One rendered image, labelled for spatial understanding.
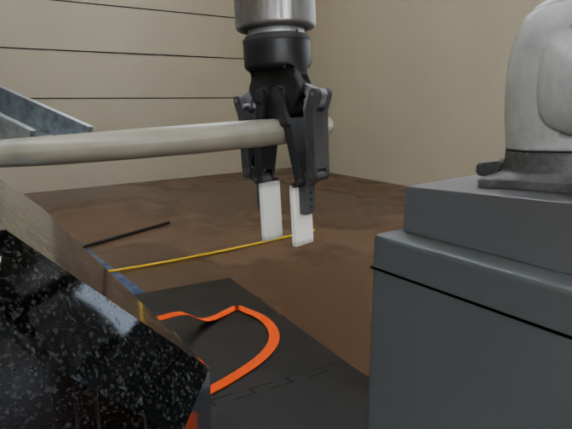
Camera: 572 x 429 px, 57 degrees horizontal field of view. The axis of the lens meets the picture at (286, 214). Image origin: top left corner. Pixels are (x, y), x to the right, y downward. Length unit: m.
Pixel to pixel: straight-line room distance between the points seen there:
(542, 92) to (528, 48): 0.07
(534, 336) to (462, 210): 0.21
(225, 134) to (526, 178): 0.48
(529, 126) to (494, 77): 4.77
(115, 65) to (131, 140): 5.99
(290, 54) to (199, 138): 0.13
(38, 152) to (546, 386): 0.66
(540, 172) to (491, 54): 4.83
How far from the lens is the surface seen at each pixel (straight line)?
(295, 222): 0.59
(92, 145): 0.55
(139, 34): 6.66
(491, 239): 0.82
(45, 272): 0.72
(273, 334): 2.35
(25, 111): 1.10
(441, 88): 5.98
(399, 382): 0.95
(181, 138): 0.54
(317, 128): 0.57
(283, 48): 0.58
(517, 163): 0.87
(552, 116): 0.84
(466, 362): 0.84
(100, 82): 6.46
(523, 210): 0.79
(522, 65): 0.87
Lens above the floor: 1.03
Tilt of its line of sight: 13 degrees down
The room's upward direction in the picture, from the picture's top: straight up
